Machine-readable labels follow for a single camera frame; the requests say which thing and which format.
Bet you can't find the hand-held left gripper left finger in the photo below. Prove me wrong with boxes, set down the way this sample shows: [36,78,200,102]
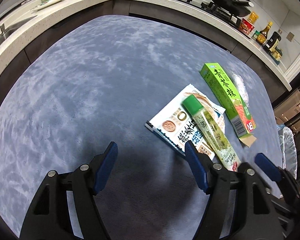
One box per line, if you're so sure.
[19,141,118,240]

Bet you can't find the light green cardboard box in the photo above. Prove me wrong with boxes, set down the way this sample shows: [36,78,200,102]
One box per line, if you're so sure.
[199,63,257,147]

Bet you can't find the bin with white liner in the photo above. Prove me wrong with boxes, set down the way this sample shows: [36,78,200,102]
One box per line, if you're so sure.
[277,124,298,179]

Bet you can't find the kitchen counter with grey cabinets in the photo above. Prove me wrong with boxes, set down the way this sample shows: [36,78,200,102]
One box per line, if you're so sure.
[0,0,293,92]

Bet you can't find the steel kitchen sink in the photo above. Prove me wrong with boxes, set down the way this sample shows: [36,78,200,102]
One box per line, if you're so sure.
[0,15,38,48]

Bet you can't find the yellow food packet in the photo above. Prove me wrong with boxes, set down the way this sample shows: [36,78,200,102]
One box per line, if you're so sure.
[247,11,259,25]

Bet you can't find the black wok with lid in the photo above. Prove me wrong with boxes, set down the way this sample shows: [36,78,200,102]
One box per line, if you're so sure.
[208,0,255,18]

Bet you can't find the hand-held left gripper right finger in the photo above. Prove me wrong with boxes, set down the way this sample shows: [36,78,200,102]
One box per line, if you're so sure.
[184,140,284,240]

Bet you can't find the green capped paste tube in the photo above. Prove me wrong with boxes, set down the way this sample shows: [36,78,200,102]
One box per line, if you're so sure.
[182,95,238,172]

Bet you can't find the red instant noodle cup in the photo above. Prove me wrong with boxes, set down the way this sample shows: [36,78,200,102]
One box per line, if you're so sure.
[239,18,255,35]

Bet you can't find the black gas stove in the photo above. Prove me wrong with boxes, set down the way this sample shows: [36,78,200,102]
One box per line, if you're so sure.
[129,0,252,39]

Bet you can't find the clear plastic wrapper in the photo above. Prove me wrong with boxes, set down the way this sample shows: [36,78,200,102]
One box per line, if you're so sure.
[231,72,250,105]

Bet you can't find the white plate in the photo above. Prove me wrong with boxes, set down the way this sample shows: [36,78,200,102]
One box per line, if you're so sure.
[31,0,69,12]

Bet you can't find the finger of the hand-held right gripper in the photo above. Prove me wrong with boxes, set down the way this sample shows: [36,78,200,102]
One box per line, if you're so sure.
[255,153,300,203]

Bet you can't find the condiment jar set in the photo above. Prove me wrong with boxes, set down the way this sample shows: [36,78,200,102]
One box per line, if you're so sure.
[270,47,283,64]

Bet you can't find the dark soy sauce bottle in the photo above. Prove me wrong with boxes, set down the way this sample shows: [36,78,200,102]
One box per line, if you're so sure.
[263,30,282,53]

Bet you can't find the glass sliding door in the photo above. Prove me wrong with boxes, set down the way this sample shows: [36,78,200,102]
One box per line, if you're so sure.
[272,80,300,130]

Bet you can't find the brown sauce bottle yellow label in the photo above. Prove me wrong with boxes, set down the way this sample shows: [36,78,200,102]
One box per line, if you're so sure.
[256,21,273,45]

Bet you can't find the white printed food packet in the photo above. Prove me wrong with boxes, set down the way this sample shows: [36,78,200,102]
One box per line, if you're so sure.
[145,84,226,161]

